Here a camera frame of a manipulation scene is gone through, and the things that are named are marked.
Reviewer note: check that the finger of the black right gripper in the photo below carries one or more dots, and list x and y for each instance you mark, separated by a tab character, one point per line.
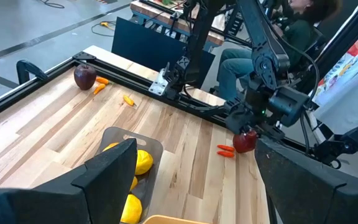
237	128
270	134

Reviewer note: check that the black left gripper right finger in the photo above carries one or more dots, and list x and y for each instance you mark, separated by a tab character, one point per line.
306	199

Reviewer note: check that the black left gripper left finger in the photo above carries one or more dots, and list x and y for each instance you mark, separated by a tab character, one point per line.
73	199

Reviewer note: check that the dark red apple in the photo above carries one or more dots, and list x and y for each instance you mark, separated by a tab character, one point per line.
244	142
85	76

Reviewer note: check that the small red pepper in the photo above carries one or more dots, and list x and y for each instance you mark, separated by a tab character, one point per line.
225	147
225	154

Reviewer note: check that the yellow lemons and oranges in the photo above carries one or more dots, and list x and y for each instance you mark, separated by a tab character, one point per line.
133	183

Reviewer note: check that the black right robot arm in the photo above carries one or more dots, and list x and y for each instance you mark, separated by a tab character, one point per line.
259	37

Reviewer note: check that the person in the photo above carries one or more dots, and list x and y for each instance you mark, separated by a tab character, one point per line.
235	68

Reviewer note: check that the grey translucent plastic basket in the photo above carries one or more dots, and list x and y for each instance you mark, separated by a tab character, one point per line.
117	135

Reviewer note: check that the white floral print cloth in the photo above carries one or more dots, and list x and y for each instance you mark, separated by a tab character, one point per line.
346	93

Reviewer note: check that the black divider panel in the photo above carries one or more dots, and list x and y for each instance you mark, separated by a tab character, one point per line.
141	46

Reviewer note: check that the background wooden table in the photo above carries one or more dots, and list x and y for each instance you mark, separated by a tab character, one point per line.
166	18

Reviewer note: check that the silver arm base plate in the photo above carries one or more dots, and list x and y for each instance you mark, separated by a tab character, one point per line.
159	85

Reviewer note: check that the black aluminium table frame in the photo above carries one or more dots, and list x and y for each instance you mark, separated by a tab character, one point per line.
11	98

